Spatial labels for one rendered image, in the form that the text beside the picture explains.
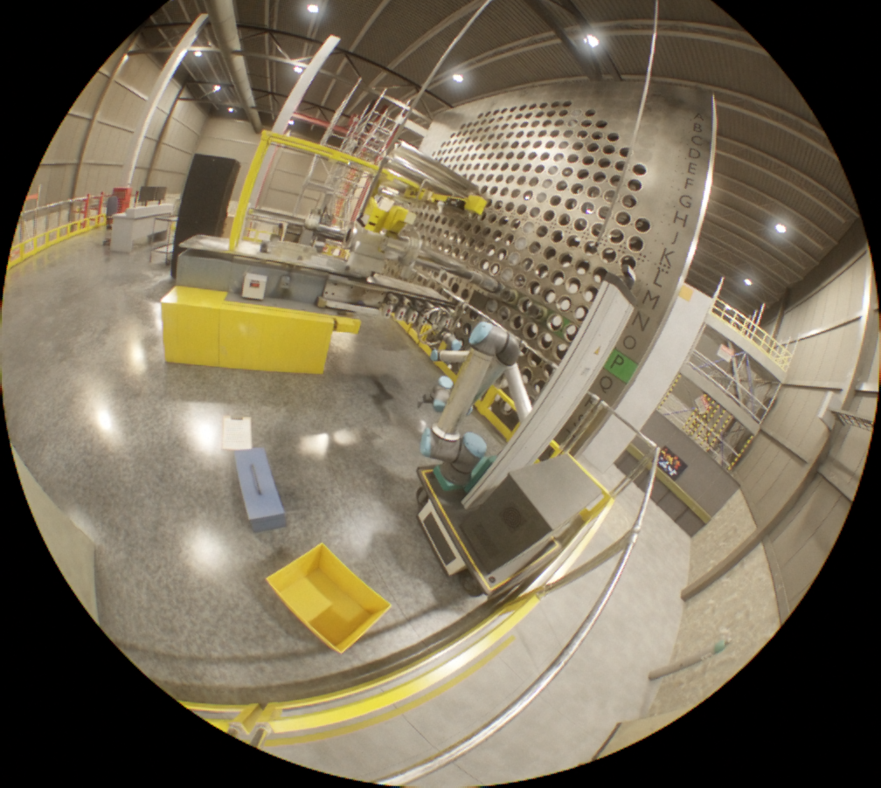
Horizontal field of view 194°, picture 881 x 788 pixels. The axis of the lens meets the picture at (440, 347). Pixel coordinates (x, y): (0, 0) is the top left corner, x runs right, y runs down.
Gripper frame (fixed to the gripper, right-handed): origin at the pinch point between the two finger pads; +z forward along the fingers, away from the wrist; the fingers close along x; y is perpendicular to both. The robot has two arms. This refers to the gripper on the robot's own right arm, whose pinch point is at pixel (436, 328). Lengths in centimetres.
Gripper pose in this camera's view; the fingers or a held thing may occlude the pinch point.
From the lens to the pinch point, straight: 242.7
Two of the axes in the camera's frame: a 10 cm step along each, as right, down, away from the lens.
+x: -6.1, 7.8, 1.2
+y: -6.0, -3.6, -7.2
